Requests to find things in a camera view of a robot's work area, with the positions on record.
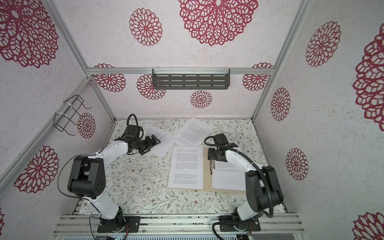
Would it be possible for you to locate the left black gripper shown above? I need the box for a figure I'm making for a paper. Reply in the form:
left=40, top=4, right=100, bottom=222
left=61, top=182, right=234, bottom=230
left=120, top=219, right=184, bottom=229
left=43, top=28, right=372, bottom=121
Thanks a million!
left=135, top=134, right=161, bottom=156

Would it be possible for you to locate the brown cardboard folder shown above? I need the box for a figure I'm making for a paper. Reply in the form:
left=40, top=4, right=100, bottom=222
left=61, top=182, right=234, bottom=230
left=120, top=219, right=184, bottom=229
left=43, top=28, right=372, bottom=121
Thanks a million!
left=167, top=146, right=250, bottom=194

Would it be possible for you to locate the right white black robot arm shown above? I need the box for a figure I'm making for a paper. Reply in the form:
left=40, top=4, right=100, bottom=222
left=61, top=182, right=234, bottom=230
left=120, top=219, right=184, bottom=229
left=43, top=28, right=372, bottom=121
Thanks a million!
left=204, top=134, right=284, bottom=240

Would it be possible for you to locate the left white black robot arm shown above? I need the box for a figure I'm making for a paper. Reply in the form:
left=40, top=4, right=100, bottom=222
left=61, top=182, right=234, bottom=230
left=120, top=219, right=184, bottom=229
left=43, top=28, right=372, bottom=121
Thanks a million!
left=59, top=120, right=161, bottom=233

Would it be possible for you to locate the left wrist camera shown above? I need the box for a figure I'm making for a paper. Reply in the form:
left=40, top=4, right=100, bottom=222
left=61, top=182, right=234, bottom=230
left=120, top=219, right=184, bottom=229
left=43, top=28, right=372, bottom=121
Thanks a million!
left=122, top=125, right=144, bottom=140

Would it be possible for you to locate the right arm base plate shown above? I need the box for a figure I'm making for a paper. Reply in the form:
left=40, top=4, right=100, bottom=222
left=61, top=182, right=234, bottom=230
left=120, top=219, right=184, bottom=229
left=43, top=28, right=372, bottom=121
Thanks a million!
left=219, top=215, right=261, bottom=232

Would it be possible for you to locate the dark grey wall shelf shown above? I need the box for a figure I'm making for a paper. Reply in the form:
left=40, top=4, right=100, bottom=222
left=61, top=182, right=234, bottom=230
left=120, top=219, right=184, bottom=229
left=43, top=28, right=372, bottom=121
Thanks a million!
left=152, top=68, right=231, bottom=90

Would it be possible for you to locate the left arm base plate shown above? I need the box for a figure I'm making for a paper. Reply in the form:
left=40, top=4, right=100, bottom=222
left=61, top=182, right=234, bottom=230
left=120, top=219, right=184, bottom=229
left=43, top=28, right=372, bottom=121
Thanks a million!
left=97, top=216, right=141, bottom=233

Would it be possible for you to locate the black wire wall rack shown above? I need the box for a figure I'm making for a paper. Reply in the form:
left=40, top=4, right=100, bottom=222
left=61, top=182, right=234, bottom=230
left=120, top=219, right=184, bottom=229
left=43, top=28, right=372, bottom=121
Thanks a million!
left=53, top=95, right=91, bottom=136

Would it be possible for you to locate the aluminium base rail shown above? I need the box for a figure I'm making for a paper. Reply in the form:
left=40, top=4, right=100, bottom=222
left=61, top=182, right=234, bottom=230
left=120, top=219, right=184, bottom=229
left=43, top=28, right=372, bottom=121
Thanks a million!
left=52, top=214, right=305, bottom=237

